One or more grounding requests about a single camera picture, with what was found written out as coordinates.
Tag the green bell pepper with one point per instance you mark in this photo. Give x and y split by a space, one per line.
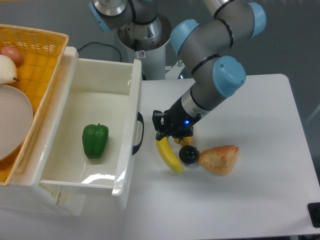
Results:
94 140

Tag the dark round eggplant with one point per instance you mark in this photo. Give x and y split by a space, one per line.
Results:
189 154

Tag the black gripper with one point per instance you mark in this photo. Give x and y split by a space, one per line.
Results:
180 120

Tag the red apple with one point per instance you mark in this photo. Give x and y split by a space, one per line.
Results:
13 53

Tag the black object at edge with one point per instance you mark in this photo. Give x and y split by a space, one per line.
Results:
314 213

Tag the pink plate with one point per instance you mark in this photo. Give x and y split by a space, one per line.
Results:
16 116

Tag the white drawer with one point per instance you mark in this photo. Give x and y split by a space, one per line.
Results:
101 94

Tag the orange woven basket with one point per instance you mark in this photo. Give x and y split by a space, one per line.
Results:
42 51

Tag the golden pastry turnover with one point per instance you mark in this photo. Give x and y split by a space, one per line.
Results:
219 160

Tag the white pear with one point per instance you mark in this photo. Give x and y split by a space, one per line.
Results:
8 71

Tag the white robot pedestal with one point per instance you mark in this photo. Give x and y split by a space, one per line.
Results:
147 43

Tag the white drawer cabinet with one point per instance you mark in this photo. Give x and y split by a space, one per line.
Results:
25 191

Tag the yellow banana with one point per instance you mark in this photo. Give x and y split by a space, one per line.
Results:
168 156

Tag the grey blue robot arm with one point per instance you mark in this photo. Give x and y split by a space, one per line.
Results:
199 47

